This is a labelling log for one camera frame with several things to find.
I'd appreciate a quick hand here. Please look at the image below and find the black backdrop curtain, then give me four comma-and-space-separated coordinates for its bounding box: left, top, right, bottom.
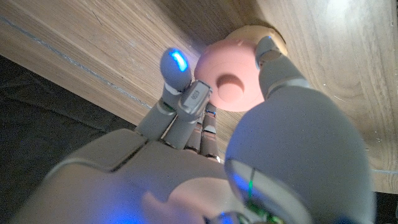
0, 54, 137, 224

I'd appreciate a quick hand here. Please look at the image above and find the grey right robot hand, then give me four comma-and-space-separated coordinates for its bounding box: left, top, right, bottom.
9, 35, 377, 224

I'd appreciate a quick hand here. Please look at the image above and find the large orange toy ring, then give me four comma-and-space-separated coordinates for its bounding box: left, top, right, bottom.
225, 24, 289, 57

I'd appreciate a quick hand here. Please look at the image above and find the coral red toy ring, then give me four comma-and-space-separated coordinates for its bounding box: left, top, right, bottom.
194, 39, 265, 113

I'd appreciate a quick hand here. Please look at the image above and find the grey tape outline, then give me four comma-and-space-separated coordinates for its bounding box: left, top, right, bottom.
0, 14, 154, 110

